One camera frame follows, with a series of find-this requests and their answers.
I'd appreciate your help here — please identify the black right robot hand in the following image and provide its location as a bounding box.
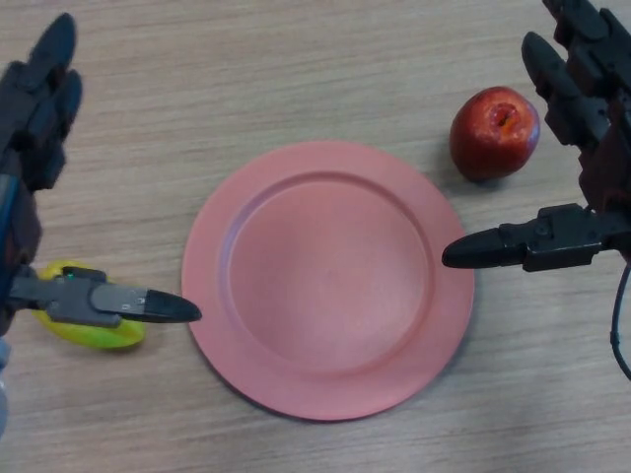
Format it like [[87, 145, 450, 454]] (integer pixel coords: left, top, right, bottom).
[[441, 0, 631, 275]]

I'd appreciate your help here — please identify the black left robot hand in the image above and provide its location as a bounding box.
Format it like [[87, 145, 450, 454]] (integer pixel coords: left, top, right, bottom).
[[0, 12, 203, 337]]

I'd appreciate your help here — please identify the yellow starfruit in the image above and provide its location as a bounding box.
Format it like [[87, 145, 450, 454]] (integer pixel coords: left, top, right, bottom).
[[30, 259, 148, 351]]

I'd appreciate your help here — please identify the pink round plate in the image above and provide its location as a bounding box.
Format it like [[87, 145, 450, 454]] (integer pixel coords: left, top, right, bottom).
[[180, 140, 476, 422]]

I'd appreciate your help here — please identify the red apple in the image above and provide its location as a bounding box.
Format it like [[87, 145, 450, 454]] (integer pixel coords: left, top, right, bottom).
[[449, 86, 541, 182]]

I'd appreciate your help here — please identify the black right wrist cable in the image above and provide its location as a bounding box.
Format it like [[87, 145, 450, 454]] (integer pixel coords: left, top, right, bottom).
[[608, 260, 631, 383]]

